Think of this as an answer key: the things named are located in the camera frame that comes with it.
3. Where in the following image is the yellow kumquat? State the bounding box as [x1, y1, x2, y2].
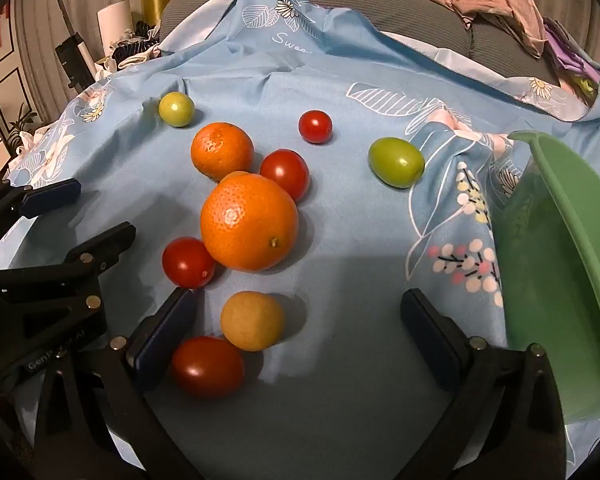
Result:
[220, 290, 286, 352]

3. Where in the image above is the large orange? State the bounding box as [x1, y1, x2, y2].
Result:
[200, 172, 299, 272]

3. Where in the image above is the small orange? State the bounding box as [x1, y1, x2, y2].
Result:
[190, 122, 254, 182]

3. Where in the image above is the small yellow-green fruit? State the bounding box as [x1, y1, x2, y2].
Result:
[158, 92, 196, 128]

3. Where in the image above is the large red tomato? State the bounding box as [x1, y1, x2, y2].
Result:
[260, 148, 311, 203]

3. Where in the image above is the small red cherry tomato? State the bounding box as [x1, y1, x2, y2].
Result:
[298, 110, 332, 144]

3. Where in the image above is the large green fruit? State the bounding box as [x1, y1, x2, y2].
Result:
[367, 136, 425, 188]

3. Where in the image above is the potted plant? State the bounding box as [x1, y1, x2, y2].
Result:
[6, 102, 38, 155]

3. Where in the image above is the stick vacuum cleaner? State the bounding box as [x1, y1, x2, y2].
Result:
[55, 0, 96, 93]

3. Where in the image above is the green plastic bowl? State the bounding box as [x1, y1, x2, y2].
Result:
[494, 131, 600, 422]

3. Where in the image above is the white paper roll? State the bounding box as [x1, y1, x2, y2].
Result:
[97, 0, 134, 56]

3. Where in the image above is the blue floral cloth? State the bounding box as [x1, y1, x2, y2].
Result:
[0, 0, 600, 479]

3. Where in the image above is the purple clothes pile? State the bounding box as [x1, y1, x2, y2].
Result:
[544, 18, 600, 106]

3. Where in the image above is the grey sofa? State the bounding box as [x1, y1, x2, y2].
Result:
[158, 0, 562, 84]

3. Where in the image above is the pink clothes pile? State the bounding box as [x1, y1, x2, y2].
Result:
[429, 0, 546, 58]

